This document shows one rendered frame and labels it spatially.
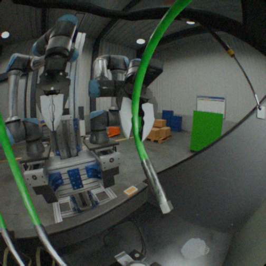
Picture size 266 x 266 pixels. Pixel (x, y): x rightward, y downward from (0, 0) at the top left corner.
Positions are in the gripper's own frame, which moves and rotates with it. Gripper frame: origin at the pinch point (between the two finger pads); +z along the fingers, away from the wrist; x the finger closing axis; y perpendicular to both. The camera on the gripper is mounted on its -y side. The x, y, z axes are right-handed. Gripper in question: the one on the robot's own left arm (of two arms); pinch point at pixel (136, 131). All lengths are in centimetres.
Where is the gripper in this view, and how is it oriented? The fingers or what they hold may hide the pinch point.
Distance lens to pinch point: 19.1
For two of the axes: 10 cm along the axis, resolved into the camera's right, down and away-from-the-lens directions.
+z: -0.5, 8.5, -5.3
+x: -9.6, -1.8, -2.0
